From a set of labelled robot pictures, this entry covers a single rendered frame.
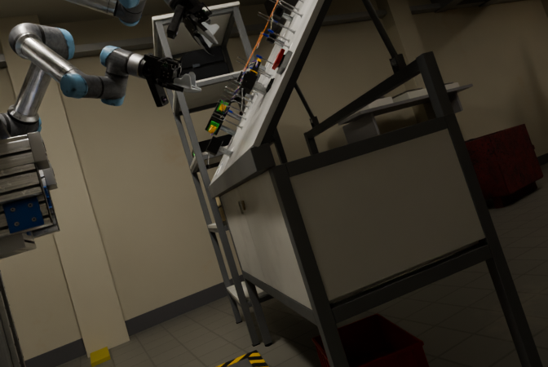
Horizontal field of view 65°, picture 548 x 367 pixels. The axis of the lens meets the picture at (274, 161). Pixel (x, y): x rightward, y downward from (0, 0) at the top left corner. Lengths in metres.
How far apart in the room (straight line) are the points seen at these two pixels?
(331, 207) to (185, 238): 2.77
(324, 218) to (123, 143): 2.90
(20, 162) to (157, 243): 2.49
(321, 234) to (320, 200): 0.09
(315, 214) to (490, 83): 5.45
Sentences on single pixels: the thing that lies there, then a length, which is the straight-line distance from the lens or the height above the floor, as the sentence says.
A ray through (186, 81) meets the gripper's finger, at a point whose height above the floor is 1.16.
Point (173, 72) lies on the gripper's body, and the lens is 1.47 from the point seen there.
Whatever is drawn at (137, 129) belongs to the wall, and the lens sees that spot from 3.93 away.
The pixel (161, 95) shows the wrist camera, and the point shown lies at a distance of 1.53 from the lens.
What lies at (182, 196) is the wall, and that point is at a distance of 3.88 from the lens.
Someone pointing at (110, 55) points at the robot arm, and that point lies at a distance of 1.57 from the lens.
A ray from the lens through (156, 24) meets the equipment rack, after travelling 2.58.
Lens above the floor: 0.73
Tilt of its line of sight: 4 degrees up
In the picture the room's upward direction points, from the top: 18 degrees counter-clockwise
